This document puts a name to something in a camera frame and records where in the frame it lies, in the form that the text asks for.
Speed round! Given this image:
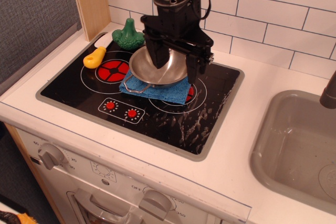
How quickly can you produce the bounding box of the yellow object at corner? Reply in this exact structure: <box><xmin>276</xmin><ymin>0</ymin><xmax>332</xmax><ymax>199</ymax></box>
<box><xmin>1</xmin><ymin>211</ymin><xmax>37</xmax><ymax>224</ymax></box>

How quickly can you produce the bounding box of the green toy broccoli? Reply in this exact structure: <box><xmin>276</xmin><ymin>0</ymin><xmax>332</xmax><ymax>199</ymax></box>
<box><xmin>112</xmin><ymin>18</ymin><xmax>145</xmax><ymax>50</ymax></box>

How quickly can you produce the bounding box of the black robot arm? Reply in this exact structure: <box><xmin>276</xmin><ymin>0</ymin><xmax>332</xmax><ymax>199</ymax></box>
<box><xmin>141</xmin><ymin>0</ymin><xmax>214</xmax><ymax>84</ymax></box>

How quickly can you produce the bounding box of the right red stove knob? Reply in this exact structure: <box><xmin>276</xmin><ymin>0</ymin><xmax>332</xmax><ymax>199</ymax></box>
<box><xmin>127</xmin><ymin>109</ymin><xmax>138</xmax><ymax>118</ymax></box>

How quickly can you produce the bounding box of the stainless steel colander bowl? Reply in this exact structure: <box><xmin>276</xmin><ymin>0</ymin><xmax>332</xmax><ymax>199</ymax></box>
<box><xmin>123</xmin><ymin>46</ymin><xmax>187</xmax><ymax>93</ymax></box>

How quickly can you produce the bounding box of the red stove knob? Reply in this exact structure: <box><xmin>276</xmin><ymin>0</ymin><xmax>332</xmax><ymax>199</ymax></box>
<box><xmin>106</xmin><ymin>102</ymin><xmax>116</xmax><ymax>110</ymax></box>
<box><xmin>127</xmin><ymin>109</ymin><xmax>138</xmax><ymax>118</ymax></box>

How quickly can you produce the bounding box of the grey oven dial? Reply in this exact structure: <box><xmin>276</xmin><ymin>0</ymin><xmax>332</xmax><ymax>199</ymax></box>
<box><xmin>139</xmin><ymin>190</ymin><xmax>172</xmax><ymax>221</ymax></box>
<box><xmin>38</xmin><ymin>143</ymin><xmax>65</xmax><ymax>170</ymax></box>

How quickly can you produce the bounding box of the wooden side post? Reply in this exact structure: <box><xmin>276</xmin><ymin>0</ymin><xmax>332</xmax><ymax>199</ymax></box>
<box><xmin>76</xmin><ymin>0</ymin><xmax>111</xmax><ymax>41</ymax></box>

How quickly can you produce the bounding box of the black toy stovetop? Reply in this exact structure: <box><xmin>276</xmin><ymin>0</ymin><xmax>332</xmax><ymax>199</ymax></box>
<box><xmin>36</xmin><ymin>42</ymin><xmax>244</xmax><ymax>161</ymax></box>

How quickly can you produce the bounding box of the grey toy faucet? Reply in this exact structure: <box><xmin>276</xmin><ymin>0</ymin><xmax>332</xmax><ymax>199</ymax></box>
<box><xmin>319</xmin><ymin>71</ymin><xmax>336</xmax><ymax>109</ymax></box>

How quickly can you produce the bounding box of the right grey oven dial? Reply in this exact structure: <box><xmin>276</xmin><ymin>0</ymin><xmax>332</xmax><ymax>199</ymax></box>
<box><xmin>139</xmin><ymin>190</ymin><xmax>172</xmax><ymax>221</ymax></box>

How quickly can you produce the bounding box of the grey oven door handle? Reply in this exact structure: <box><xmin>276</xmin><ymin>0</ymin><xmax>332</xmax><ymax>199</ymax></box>
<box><xmin>74</xmin><ymin>189</ymin><xmax>143</xmax><ymax>223</ymax></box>

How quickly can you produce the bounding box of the grey toy sink basin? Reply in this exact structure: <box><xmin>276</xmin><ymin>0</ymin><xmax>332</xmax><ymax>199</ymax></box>
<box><xmin>250</xmin><ymin>90</ymin><xmax>335</xmax><ymax>215</ymax></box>

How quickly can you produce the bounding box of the left grey oven dial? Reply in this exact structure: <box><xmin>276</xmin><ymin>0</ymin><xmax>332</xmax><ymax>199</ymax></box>
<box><xmin>38</xmin><ymin>143</ymin><xmax>65</xmax><ymax>170</ymax></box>

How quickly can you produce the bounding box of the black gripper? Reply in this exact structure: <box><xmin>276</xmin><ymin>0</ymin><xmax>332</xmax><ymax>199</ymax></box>
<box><xmin>141</xmin><ymin>0</ymin><xmax>214</xmax><ymax>83</ymax></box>

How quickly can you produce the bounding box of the left red stove knob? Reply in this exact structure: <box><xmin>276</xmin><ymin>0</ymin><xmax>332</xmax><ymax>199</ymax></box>
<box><xmin>106</xmin><ymin>102</ymin><xmax>116</xmax><ymax>110</ymax></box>

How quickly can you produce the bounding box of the yellow handled toy knife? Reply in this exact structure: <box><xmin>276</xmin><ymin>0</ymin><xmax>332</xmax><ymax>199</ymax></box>
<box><xmin>83</xmin><ymin>34</ymin><xmax>108</xmax><ymax>69</ymax></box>

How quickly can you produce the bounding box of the blue microfiber towel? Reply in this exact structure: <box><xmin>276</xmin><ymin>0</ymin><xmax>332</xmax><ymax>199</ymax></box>
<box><xmin>119</xmin><ymin>70</ymin><xmax>191</xmax><ymax>105</ymax></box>

